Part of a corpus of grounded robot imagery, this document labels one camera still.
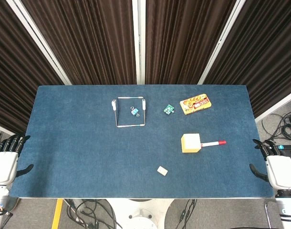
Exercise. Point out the small white eraser block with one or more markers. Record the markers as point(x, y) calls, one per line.
point(162, 170)

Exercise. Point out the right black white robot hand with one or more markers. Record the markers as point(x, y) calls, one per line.
point(281, 171)

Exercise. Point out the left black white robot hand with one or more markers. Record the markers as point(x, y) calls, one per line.
point(4, 167)

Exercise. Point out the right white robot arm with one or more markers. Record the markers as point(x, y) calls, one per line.
point(287, 210)

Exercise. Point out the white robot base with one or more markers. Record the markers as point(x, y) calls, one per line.
point(140, 212)

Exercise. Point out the blue binder clip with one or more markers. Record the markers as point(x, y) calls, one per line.
point(135, 111)

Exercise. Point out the green binder clip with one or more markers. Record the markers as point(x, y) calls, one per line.
point(168, 109)

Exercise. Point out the yellow floor tape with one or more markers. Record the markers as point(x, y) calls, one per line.
point(57, 213)

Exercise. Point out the dark brown curtain partition panel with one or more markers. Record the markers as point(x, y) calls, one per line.
point(12, 71)
point(183, 43)
point(260, 59)
point(88, 43)

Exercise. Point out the red white marker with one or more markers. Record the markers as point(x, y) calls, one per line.
point(211, 144)

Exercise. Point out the yellow snack box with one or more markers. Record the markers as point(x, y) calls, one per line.
point(195, 104)

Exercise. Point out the yellow cube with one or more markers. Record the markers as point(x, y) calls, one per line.
point(190, 143)

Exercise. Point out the black power strip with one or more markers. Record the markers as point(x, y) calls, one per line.
point(289, 151)

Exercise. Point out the blue table cloth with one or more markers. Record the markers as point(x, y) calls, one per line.
point(88, 155)

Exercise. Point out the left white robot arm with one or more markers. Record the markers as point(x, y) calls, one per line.
point(0, 198)

